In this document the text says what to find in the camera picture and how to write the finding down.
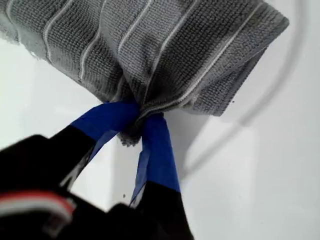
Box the thin white cable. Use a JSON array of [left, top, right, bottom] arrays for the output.
[[184, 38, 305, 174]]

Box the grey white-striped towel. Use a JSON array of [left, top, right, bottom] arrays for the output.
[[0, 0, 291, 149]]

